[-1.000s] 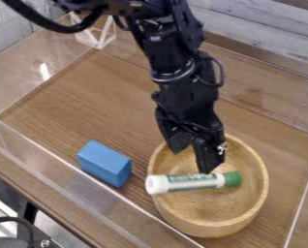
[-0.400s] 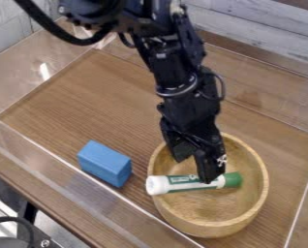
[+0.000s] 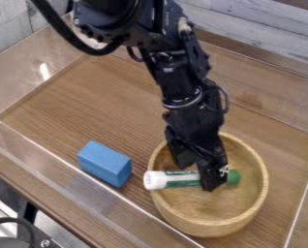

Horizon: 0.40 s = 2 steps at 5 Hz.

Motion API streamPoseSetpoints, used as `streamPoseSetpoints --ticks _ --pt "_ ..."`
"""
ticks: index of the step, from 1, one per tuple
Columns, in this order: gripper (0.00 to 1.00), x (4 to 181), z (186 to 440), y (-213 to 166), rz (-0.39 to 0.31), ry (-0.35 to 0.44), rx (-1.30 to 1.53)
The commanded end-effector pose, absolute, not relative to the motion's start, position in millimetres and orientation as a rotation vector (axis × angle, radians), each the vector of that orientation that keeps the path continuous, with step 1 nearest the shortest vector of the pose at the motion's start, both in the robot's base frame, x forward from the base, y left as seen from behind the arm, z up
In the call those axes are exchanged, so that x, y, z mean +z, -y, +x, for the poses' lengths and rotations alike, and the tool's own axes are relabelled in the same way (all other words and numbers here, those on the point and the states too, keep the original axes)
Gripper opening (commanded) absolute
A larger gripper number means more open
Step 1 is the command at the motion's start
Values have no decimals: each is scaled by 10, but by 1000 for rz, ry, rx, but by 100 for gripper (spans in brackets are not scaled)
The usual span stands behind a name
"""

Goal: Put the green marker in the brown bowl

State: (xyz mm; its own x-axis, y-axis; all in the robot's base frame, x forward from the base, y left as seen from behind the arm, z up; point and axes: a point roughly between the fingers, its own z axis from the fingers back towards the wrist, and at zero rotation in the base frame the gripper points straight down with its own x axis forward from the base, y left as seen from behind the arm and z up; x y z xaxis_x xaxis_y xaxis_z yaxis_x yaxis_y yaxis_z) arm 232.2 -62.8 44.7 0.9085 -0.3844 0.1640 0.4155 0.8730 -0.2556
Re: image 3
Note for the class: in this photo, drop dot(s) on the black table leg bracket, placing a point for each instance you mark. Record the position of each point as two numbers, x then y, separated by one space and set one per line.
42 239

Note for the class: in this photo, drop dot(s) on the green Expo marker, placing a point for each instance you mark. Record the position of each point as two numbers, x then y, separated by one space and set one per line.
163 179

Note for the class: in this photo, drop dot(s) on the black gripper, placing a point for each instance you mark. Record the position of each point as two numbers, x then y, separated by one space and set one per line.
193 136

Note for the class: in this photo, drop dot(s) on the brown wooden bowl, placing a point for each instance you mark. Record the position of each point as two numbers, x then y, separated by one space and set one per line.
214 214

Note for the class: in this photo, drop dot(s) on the blue rectangular block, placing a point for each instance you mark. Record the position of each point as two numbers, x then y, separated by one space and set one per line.
105 163

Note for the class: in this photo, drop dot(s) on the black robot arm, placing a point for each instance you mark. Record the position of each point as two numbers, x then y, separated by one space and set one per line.
159 36

